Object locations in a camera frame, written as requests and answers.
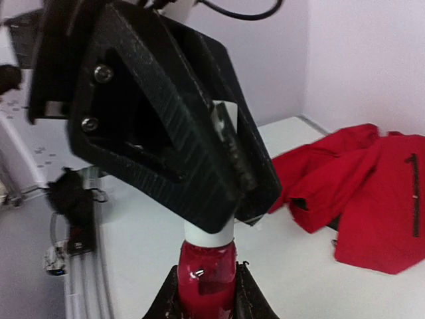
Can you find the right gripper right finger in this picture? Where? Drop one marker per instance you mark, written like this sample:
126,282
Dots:
249,302

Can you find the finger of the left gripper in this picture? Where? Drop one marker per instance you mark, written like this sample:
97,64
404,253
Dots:
140,114
212,65

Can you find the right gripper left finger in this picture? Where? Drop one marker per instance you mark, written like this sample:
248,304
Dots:
166,304

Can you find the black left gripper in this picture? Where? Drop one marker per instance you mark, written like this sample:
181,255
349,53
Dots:
62,41

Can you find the red nail polish bottle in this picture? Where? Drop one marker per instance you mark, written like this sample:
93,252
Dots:
207,281

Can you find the red jacket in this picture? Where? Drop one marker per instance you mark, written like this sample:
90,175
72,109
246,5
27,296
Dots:
371,185

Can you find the aluminium front rail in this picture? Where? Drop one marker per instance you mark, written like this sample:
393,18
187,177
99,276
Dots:
86,287

